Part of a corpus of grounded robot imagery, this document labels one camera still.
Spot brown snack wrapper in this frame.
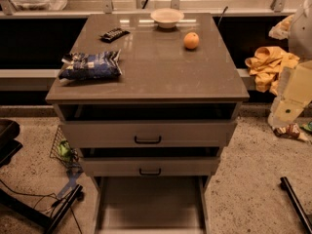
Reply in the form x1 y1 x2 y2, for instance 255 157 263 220
273 123 308 142

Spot green packet right edge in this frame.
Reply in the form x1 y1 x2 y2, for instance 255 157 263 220
301 121 312 133

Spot yellow crumpled cloth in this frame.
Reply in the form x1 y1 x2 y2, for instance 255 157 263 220
245 46 299 96

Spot black bar right floor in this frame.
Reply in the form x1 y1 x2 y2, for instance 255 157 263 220
280 176 312 234

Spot blue tape strip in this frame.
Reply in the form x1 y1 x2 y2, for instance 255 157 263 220
57 170 81 198

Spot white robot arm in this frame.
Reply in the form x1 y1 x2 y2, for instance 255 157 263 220
268 0 312 128

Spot grey drawer cabinet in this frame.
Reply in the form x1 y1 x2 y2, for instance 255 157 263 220
45 13 251 234

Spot bottom open drawer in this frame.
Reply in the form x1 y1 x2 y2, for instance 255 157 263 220
94 176 210 234

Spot middle grey drawer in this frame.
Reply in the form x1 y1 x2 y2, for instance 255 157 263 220
80 157 219 176

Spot wire mesh basket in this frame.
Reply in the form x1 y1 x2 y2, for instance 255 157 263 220
50 128 82 171

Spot green object in basket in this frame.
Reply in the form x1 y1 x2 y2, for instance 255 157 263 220
58 140 71 158

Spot white ceramic bowl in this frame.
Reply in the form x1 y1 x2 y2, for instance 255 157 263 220
150 8 184 28

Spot black floor cable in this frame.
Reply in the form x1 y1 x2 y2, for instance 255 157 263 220
0 178 84 234

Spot black stand base left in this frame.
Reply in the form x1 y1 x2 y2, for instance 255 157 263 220
0 184 83 234

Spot top grey drawer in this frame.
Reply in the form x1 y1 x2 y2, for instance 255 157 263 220
60 120 237 148

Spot orange fruit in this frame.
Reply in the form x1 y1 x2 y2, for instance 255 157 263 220
183 32 199 50

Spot grey drawer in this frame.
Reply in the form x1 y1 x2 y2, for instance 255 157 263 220
80 157 219 176
60 120 237 148

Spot black remote control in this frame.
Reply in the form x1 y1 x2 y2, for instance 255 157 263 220
100 27 129 43

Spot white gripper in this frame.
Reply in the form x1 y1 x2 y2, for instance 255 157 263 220
268 60 312 128

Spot blue chip bag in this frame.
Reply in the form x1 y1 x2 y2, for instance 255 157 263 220
58 50 122 80

